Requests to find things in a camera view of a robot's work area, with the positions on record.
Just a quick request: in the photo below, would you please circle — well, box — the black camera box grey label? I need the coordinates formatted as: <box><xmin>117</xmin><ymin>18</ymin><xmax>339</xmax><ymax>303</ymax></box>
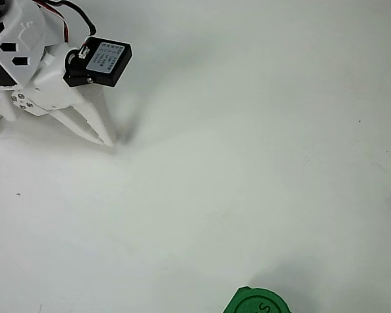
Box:
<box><xmin>63</xmin><ymin>35</ymin><xmax>133</xmax><ymax>89</ymax></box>

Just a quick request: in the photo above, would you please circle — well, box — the red white black servo wire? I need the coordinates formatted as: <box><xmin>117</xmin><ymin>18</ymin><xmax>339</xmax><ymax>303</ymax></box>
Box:
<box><xmin>35</xmin><ymin>0</ymin><xmax>70</xmax><ymax>44</ymax></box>

